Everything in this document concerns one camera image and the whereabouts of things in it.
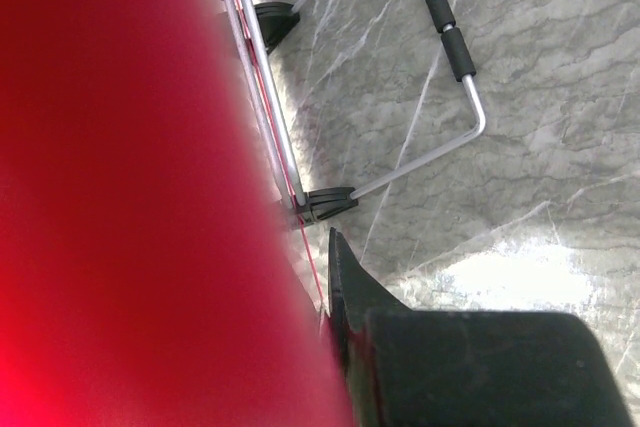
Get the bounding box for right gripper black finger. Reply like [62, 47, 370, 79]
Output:
[328, 230, 632, 426]

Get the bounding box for silver wire whiteboard stand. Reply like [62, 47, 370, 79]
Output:
[223, 0, 486, 208]

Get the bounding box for pink framed whiteboard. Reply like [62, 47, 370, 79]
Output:
[1, 0, 353, 426]

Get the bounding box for black whiteboard stand foot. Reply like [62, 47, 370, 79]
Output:
[255, 1, 301, 54]
[295, 187, 359, 226]

